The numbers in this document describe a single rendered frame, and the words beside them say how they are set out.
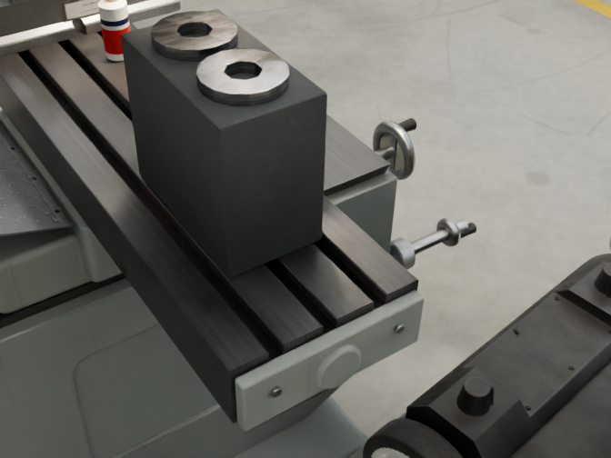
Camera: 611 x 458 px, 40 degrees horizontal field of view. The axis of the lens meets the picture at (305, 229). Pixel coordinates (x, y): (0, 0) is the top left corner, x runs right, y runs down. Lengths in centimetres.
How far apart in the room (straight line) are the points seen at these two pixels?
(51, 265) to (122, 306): 14
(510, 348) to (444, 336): 82
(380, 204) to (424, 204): 112
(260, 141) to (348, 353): 23
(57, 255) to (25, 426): 29
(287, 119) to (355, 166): 59
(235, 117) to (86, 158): 34
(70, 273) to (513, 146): 194
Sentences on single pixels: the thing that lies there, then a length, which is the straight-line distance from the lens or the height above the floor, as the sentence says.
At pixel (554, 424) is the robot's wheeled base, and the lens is 127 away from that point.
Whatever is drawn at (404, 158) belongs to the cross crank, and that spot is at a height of 65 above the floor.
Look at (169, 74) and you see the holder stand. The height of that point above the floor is 113.
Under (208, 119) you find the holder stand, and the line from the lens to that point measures 77.
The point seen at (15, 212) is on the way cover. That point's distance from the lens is 110.
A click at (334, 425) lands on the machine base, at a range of 168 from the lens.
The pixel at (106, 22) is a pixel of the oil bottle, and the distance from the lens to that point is 124.
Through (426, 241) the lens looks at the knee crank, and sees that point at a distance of 156.
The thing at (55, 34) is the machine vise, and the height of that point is 96.
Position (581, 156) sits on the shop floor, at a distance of 286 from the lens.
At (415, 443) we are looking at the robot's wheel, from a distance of 117.
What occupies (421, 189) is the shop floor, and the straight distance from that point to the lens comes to 258.
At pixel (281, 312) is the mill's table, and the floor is 94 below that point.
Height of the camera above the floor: 154
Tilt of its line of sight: 40 degrees down
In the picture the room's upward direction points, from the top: 1 degrees clockwise
